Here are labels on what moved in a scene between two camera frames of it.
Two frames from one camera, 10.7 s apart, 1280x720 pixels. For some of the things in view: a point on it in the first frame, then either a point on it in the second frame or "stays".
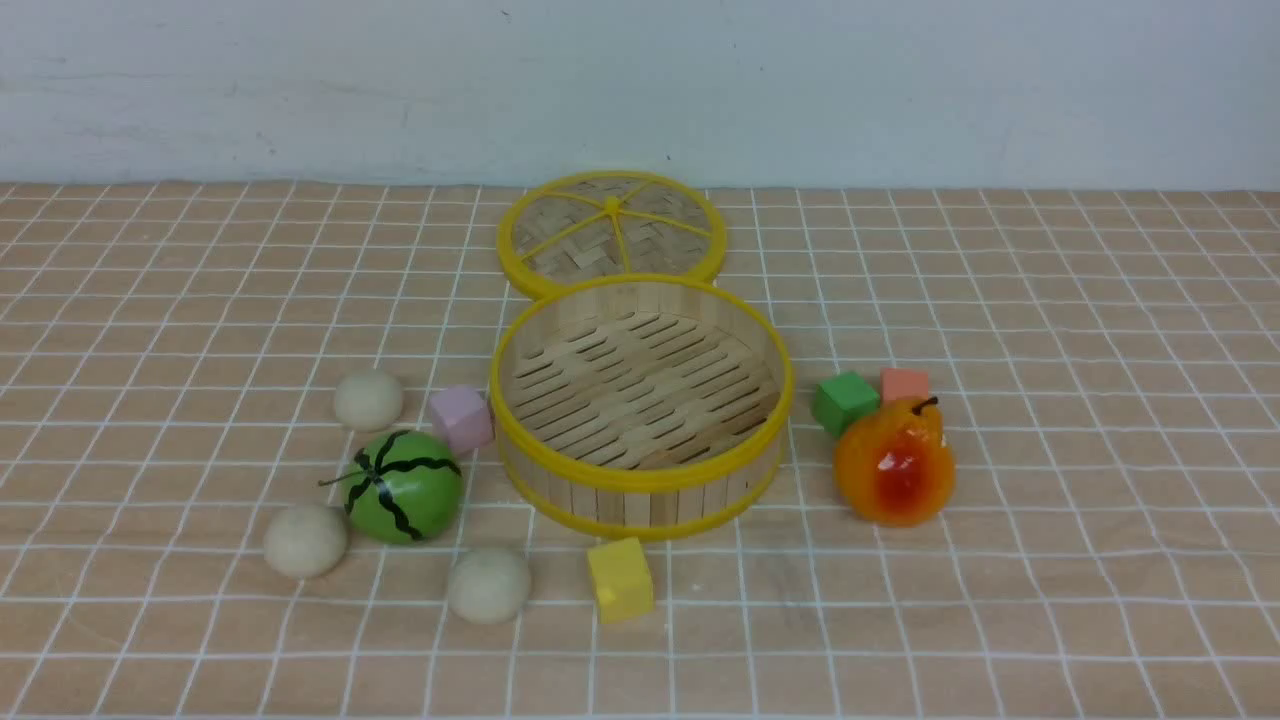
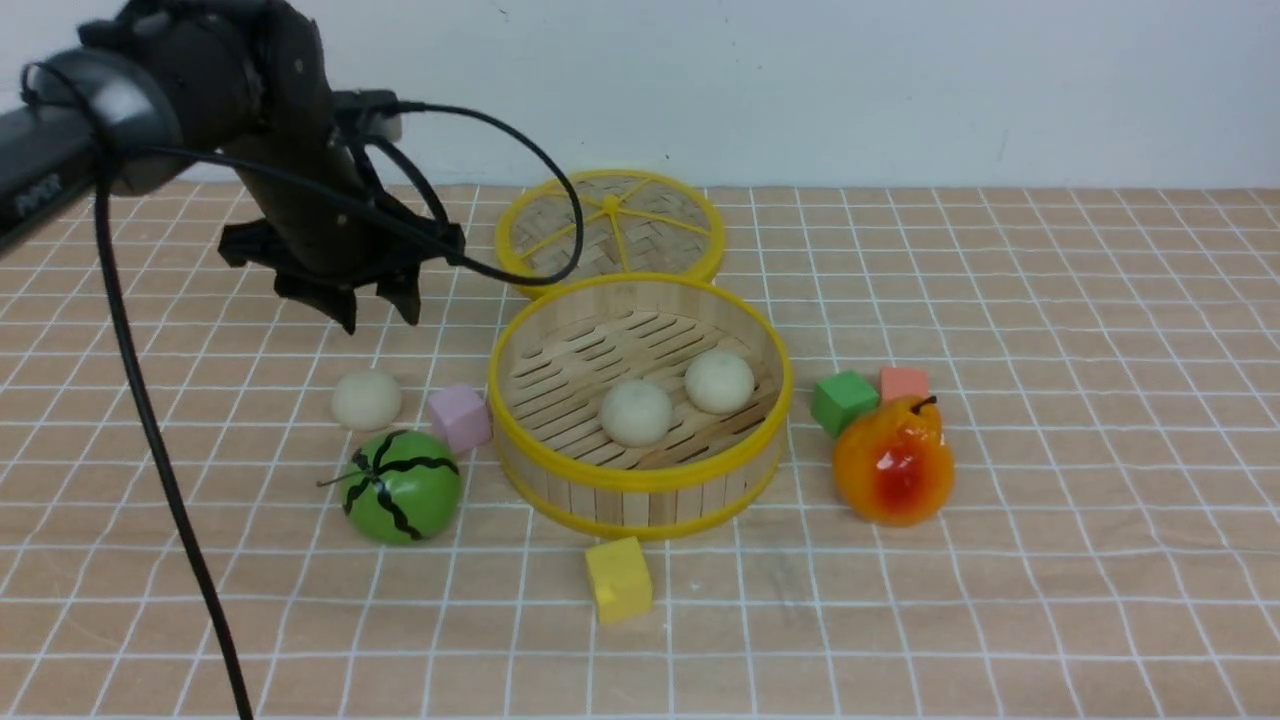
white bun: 488,586 -> 719,382
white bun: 305,541 -> 637,414
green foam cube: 841,398 stays
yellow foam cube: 624,581 stays
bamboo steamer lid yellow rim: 596,224 stays
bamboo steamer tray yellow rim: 640,406 stays
